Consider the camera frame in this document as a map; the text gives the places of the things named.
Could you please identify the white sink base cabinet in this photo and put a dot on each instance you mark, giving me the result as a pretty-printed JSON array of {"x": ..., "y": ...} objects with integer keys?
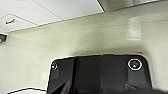
[{"x": 73, "y": 8}]

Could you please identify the white drawer stack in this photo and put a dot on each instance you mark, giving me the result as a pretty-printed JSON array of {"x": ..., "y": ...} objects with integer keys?
[{"x": 15, "y": 16}]

